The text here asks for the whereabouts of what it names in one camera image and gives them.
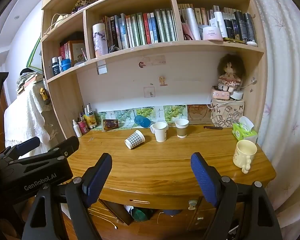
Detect grey checkered paper cup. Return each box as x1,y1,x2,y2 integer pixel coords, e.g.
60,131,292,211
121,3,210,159
125,130,145,150

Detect dark patterned lying cup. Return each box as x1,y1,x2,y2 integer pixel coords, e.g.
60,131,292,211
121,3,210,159
102,119,119,131

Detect blue plastic cup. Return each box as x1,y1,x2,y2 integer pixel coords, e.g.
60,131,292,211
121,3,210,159
134,115,151,128

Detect small lying white cup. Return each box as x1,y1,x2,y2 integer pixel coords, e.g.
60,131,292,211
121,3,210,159
150,124,155,134

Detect white paper cup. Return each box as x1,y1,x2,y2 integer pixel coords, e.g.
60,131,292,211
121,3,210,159
154,121,168,142

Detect brown sleeved paper cup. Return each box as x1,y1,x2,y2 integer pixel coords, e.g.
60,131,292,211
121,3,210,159
175,119,189,139

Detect white spray bottle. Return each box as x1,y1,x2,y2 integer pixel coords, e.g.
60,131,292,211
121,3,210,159
72,119,82,138

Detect pink container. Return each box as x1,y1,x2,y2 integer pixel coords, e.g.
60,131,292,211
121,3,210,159
78,120,89,135

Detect white cloth on furniture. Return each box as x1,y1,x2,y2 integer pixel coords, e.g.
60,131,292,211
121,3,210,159
4,82,54,157

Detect yellow tube pack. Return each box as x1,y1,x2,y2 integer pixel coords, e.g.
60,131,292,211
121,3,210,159
84,104,97,129

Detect cream ceramic mug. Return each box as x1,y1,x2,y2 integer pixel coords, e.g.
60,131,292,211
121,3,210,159
233,140,257,174

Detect green tissue box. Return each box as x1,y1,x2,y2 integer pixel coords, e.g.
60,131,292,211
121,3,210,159
232,116,258,143

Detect dark pen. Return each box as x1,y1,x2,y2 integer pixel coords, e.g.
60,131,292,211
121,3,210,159
204,125,223,130

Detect wooden bookshelf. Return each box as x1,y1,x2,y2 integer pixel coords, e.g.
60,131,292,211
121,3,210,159
42,0,267,138

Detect white floral thermos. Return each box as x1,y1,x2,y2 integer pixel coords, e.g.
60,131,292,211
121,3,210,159
93,23,109,58

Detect grape picture cards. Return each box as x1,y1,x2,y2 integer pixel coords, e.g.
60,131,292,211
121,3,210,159
95,105,188,130

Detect printed letter box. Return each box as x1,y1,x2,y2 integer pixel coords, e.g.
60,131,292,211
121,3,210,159
210,99,245,128

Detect pink device box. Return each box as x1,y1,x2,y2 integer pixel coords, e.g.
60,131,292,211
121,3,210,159
211,86,230,100

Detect brown-haired rag doll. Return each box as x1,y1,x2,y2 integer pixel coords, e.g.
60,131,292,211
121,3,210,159
217,54,245,93

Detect pink cream jar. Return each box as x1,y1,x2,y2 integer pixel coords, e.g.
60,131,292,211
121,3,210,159
203,26,223,42

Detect white curtain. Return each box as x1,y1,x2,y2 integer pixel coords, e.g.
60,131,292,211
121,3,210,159
255,0,300,239

